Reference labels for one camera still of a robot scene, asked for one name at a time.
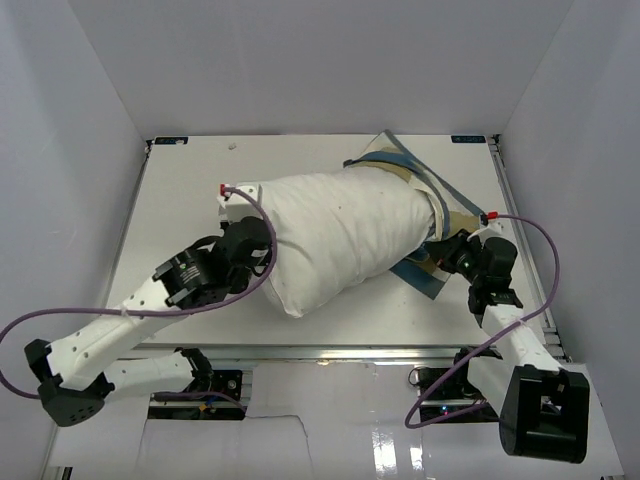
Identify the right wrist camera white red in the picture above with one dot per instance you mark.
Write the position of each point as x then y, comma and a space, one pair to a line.
490, 227

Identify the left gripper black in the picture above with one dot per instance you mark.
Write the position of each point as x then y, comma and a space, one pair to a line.
267, 257

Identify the blue label left corner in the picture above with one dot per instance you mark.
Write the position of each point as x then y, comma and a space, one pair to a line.
168, 140

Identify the white pillow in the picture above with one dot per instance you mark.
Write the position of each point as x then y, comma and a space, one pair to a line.
318, 251

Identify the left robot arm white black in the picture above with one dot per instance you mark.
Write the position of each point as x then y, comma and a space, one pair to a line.
80, 373

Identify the blue beige white checked pillowcase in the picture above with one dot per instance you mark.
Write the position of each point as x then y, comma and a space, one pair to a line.
407, 206

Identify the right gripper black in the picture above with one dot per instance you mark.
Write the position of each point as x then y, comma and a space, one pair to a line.
450, 248

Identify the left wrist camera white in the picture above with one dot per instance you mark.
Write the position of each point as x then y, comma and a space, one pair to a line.
234, 207

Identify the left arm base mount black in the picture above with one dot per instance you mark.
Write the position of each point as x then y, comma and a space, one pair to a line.
207, 386

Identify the blue label corner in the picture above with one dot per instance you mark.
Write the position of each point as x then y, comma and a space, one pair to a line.
468, 139
168, 140

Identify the blue label right corner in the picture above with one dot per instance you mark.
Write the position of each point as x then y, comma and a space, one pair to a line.
468, 139

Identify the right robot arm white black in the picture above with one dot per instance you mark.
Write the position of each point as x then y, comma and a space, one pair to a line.
543, 408

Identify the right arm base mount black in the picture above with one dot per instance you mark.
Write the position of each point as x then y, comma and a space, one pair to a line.
454, 394

